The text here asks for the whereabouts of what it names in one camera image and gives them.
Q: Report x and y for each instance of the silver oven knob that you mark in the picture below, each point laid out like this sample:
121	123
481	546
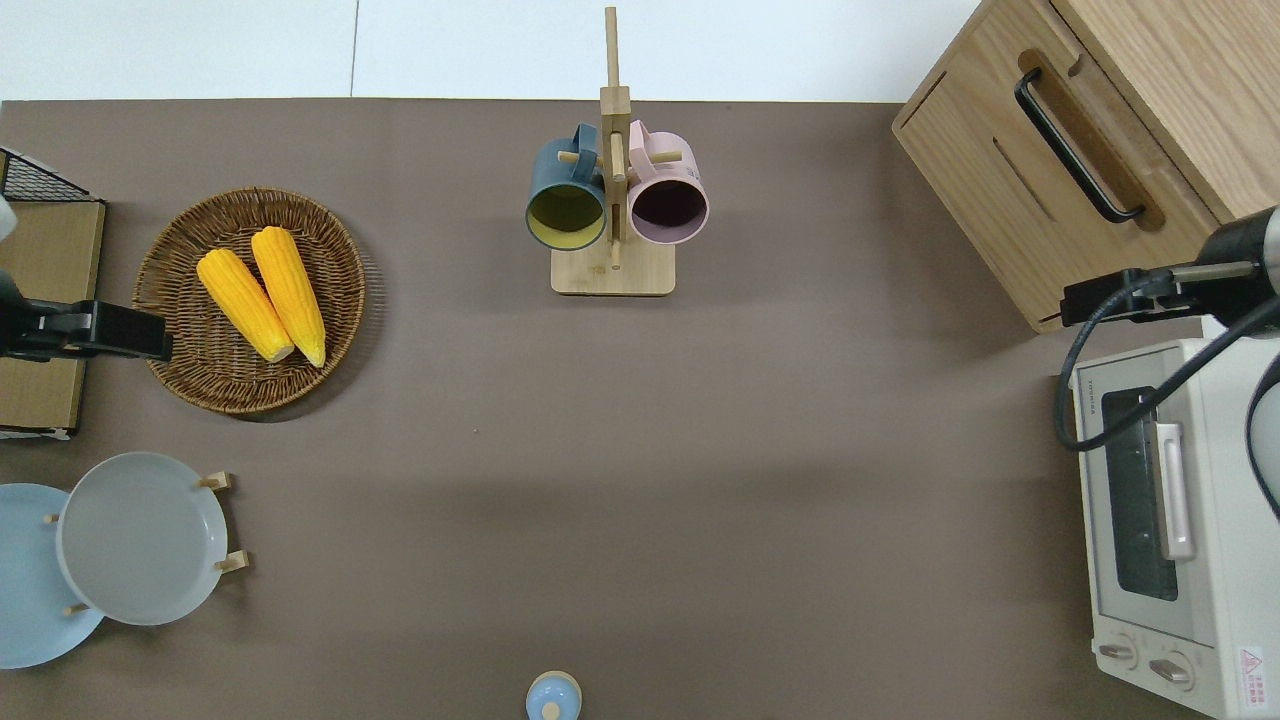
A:
1170	670
1116	651

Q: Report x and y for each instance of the pink mug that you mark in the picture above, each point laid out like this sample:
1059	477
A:
668	205

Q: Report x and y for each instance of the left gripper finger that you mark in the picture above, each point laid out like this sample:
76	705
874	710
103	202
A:
120	332

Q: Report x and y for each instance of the dark blue mug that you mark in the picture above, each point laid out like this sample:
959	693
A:
566	210

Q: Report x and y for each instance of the wooden plate rack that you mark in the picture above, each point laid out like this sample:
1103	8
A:
235	562

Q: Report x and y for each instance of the light blue plate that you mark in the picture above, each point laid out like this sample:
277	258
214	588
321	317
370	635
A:
30	600

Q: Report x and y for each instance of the brown wicker basket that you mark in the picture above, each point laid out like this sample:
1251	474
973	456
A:
190	360

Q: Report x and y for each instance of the small blue round bell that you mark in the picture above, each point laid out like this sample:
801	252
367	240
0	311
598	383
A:
553	698

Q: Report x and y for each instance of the white toaster oven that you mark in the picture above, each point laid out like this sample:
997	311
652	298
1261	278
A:
1230	560

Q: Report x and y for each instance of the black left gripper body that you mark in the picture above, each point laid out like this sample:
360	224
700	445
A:
30	325

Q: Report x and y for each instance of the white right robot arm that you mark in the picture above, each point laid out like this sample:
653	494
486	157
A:
1272	250

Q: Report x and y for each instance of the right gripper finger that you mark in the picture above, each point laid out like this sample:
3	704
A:
1110	300

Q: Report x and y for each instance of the wooden mug rack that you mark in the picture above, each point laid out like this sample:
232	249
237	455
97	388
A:
612	275

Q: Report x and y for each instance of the light wooden cabinet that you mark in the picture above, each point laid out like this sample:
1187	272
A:
1180	60

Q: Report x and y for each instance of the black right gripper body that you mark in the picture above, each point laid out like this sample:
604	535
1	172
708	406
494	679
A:
1235	270

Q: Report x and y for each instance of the grey plate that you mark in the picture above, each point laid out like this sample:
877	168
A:
140	540

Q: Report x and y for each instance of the brown table mat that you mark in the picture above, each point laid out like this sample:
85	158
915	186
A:
700	450

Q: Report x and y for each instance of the light wooden drawer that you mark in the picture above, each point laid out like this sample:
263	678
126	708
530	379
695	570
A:
980	170

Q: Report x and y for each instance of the yellow corn cob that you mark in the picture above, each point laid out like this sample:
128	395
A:
290	295
245	305

